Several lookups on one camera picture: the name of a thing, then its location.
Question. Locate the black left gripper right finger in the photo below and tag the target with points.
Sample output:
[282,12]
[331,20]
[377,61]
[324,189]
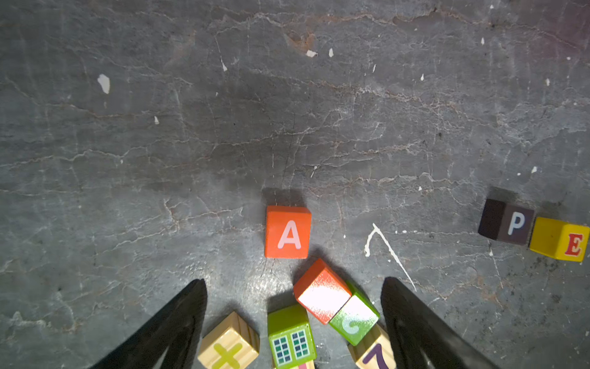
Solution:
[419,338]

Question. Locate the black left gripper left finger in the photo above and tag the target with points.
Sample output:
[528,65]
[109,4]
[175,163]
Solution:
[172,334]

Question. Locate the dark purple P block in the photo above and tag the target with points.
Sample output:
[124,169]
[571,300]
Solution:
[506,222]

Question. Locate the orange A block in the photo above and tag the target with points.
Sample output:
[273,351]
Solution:
[287,232]

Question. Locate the yellow E block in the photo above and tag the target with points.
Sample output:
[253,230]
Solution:
[559,240]

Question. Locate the wooden number 7 block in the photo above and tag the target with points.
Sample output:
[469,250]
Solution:
[374,350]

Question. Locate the wooden plus sign block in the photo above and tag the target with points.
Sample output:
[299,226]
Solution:
[231,344]

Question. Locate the orange R block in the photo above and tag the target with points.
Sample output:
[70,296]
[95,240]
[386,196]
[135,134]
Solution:
[322,291]

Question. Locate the green window house block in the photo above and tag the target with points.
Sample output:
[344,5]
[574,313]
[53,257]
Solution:
[290,337]

